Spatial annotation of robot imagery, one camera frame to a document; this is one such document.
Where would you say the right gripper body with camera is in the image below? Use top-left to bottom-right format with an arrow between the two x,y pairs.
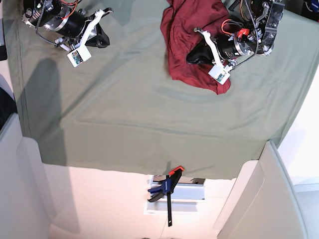
34,7 -> 114,68

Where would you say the left gripper body with camera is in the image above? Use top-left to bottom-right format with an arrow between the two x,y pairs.
194,27 -> 254,85

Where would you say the red long-sleeve T-shirt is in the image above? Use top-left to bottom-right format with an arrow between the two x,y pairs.
160,0 -> 231,95

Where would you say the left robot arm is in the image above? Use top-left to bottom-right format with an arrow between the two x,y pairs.
186,0 -> 285,85

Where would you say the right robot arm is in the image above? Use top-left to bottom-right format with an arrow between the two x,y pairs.
22,0 -> 113,67

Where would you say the green table cloth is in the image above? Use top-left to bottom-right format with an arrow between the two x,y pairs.
2,0 -> 319,179

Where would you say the blue black bar clamp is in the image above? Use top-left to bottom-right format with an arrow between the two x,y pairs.
148,166 -> 184,227

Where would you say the aluminium profile under table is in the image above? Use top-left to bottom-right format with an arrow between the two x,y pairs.
144,176 -> 206,215

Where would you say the white panel right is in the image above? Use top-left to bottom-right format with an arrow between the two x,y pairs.
213,141 -> 319,239

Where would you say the white panel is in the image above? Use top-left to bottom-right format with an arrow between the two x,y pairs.
0,113 -> 56,239
213,141 -> 319,239

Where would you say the white panel left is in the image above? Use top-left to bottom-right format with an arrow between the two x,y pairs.
0,113 -> 56,239

